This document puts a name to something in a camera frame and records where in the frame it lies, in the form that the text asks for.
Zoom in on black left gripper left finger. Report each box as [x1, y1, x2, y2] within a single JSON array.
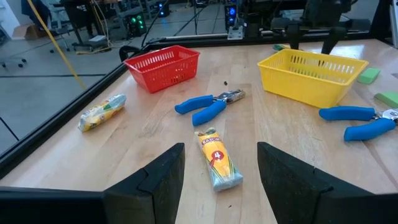
[[104, 142, 186, 224]]

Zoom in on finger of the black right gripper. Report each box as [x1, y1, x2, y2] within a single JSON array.
[[321, 29, 348, 55], [285, 30, 305, 51]]

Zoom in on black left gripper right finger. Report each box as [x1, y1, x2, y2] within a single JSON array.
[[257, 141, 374, 224]]

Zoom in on green eraser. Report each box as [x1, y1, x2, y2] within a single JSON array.
[[374, 91, 398, 109], [356, 67, 381, 85]]

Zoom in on yellow plastic basket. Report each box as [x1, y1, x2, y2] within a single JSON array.
[[257, 48, 370, 109]]

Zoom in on blue-handled pliers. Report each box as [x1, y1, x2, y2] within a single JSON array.
[[318, 105, 398, 142], [174, 89, 246, 127]]

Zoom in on computer tower with blue light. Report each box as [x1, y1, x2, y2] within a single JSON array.
[[223, 3, 239, 32], [154, 1, 171, 18]]

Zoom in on red plastic basket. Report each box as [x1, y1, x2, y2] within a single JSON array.
[[123, 45, 201, 94]]

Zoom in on computer tower with green lights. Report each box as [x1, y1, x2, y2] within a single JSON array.
[[123, 11, 147, 38]]

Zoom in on black desk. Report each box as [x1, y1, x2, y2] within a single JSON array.
[[52, 0, 108, 52]]

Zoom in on cardboard box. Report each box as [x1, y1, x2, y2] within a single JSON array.
[[11, 23, 47, 40]]

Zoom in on grey metal bracket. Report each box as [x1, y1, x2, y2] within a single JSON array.
[[227, 25, 244, 40]]

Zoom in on black aluminium table frame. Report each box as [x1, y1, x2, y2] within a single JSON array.
[[0, 0, 398, 180]]

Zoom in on coiled black floor cable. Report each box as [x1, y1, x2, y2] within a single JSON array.
[[119, 0, 170, 62]]

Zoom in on yellow floor cable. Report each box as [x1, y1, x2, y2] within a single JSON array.
[[26, 0, 87, 91]]

